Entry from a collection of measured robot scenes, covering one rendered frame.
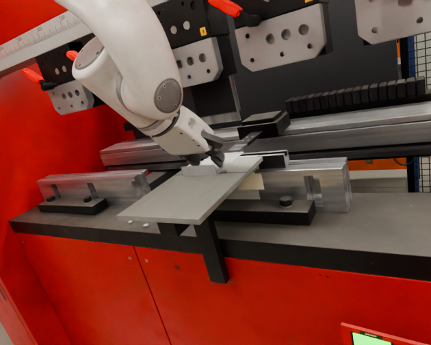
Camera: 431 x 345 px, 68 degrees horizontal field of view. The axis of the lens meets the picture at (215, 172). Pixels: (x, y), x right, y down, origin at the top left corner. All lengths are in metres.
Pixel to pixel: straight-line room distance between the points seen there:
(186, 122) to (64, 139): 0.95
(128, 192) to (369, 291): 0.66
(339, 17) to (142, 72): 0.81
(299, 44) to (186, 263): 0.51
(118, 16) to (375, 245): 0.50
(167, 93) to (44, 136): 1.02
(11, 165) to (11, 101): 0.23
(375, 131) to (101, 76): 0.65
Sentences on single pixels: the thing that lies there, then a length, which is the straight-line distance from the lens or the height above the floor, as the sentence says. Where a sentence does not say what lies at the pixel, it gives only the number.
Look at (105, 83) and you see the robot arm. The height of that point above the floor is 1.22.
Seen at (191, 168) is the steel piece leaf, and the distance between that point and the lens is 0.67.
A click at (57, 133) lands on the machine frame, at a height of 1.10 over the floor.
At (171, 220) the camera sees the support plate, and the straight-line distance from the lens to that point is 0.52.
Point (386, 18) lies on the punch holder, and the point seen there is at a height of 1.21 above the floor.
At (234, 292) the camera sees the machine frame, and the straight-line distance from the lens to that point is 0.75.
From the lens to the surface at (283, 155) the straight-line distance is 0.68.
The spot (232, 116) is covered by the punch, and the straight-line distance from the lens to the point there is 0.71.
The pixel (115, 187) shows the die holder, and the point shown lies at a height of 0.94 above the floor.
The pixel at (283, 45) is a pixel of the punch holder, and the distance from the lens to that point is 0.60.
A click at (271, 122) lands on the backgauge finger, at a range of 0.89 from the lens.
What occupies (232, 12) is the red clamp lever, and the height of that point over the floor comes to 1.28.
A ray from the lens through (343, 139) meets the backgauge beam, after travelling 0.90.
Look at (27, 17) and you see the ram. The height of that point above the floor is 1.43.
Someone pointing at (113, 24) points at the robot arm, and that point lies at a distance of 0.42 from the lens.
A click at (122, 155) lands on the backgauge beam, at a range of 1.32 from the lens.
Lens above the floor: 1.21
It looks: 19 degrees down
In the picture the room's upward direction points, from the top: 15 degrees counter-clockwise
